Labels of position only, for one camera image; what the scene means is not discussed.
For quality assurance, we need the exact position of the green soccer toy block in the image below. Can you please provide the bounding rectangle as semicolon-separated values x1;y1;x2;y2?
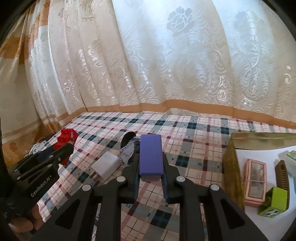
257;186;288;218

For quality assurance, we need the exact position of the pink framed picture box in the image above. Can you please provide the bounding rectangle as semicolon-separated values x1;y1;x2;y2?
244;159;267;208

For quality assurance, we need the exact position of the olive green comb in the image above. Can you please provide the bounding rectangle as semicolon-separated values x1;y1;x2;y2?
275;160;290;191

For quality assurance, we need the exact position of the purple rectangular block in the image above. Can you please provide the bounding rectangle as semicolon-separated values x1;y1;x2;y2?
139;134;164;182

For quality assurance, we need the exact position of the green label plastic case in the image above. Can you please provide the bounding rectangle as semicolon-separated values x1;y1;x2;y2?
285;150;296;166

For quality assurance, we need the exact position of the person's left hand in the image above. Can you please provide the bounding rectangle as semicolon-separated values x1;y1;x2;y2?
9;204;44;233

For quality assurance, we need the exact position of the gold metal tin tray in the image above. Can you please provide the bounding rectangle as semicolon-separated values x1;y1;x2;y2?
222;132;295;210

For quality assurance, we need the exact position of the white power adapter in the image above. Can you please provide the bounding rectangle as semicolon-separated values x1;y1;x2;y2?
91;152;121;181

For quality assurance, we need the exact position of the black hair claw clip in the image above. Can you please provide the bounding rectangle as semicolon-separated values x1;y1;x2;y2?
119;132;140;165

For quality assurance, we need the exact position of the cream floral curtain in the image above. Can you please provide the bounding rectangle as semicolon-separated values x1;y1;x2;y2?
1;1;295;166

